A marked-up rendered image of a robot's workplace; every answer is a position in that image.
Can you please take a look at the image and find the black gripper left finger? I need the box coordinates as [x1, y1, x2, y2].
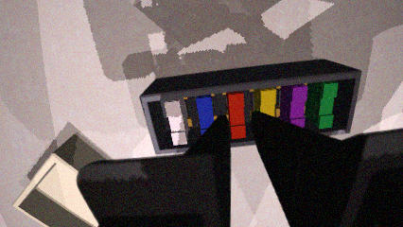
[76, 114, 232, 227]

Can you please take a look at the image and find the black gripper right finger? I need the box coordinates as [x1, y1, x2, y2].
[252, 111, 403, 227]

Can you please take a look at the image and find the blue fuse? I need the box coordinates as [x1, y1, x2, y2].
[196, 95, 215, 135]

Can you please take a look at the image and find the yellow fuse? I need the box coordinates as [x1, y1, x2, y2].
[254, 87, 276, 117]

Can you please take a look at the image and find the black fuse block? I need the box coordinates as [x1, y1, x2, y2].
[139, 59, 362, 155]

